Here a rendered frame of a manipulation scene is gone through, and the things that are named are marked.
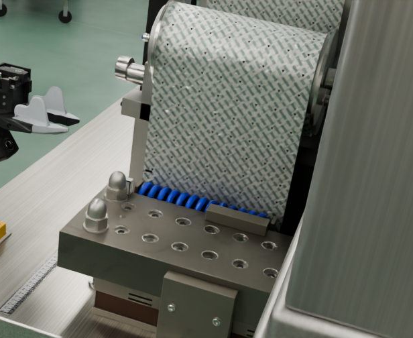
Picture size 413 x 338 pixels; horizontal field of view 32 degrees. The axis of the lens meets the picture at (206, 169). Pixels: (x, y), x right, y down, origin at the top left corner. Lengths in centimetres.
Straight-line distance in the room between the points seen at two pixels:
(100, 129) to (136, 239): 68
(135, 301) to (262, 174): 27
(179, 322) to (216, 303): 7
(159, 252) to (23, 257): 29
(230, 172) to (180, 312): 25
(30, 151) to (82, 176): 218
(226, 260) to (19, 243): 39
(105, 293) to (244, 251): 21
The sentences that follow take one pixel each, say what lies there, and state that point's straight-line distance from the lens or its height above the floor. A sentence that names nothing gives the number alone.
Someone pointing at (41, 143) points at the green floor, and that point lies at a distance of 373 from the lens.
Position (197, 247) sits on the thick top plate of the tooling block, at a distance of 104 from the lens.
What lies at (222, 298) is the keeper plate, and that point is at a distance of 97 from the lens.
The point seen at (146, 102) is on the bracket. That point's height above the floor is 114.
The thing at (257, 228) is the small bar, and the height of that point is 104.
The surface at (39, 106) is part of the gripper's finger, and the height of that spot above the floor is 113.
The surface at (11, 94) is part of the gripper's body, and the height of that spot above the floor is 113.
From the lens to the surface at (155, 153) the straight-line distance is 116.
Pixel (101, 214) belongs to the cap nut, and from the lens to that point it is 103.
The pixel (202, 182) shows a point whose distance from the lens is 115.
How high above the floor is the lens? 158
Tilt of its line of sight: 26 degrees down
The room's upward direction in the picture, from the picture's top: 9 degrees clockwise
